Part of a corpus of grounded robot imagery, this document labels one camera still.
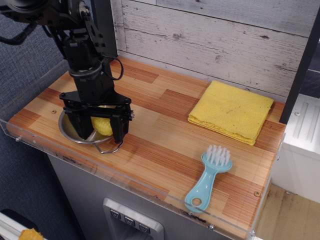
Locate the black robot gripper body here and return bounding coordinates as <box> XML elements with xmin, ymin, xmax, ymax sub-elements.
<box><xmin>59</xmin><ymin>70</ymin><xmax>134</xmax><ymax>122</ymax></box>

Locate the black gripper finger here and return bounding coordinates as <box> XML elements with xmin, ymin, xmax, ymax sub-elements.
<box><xmin>67</xmin><ymin>112</ymin><xmax>94</xmax><ymax>140</ymax></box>
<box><xmin>110</xmin><ymin>115</ymin><xmax>130</xmax><ymax>144</ymax></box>

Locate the small steel two-handled pan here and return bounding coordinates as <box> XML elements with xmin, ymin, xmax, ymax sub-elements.
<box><xmin>58</xmin><ymin>110</ymin><xmax>124</xmax><ymax>154</ymax></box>

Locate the yellow toy corn cob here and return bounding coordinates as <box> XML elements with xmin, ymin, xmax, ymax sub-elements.
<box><xmin>90</xmin><ymin>116</ymin><xmax>113</xmax><ymax>136</ymax></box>

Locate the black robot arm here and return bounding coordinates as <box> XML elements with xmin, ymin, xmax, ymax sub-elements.
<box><xmin>0</xmin><ymin>0</ymin><xmax>134</xmax><ymax>144</ymax></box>

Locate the folded yellow cloth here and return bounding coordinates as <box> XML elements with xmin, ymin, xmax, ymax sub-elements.
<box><xmin>187</xmin><ymin>81</ymin><xmax>274</xmax><ymax>146</ymax></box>

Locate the clear acrylic table guard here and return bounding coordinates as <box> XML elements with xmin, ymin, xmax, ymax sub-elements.
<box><xmin>0</xmin><ymin>36</ymin><xmax>287</xmax><ymax>238</ymax></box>

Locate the grey toy fridge cabinet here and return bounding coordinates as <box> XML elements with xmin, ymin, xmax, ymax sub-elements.
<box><xmin>49</xmin><ymin>156</ymin><xmax>228</xmax><ymax>240</ymax></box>

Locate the silver dispenser button panel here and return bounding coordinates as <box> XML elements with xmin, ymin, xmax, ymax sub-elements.
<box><xmin>103</xmin><ymin>197</ymin><xmax>165</xmax><ymax>240</ymax></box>

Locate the light blue scrub brush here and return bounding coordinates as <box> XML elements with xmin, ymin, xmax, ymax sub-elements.
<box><xmin>184</xmin><ymin>145</ymin><xmax>233</xmax><ymax>214</ymax></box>

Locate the white toy sink unit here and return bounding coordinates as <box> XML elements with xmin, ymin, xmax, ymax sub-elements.
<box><xmin>270</xmin><ymin>94</ymin><xmax>320</xmax><ymax>203</ymax></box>

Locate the black vertical post left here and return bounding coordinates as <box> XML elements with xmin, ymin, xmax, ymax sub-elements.
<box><xmin>90</xmin><ymin>0</ymin><xmax>118</xmax><ymax>57</ymax></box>

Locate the black vertical post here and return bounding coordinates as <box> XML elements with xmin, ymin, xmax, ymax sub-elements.
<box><xmin>90</xmin><ymin>0</ymin><xmax>118</xmax><ymax>57</ymax></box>
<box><xmin>278</xmin><ymin>0</ymin><xmax>320</xmax><ymax>125</ymax></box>

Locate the black vertical post right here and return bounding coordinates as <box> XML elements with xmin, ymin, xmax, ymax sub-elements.
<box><xmin>278</xmin><ymin>0</ymin><xmax>320</xmax><ymax>125</ymax></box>

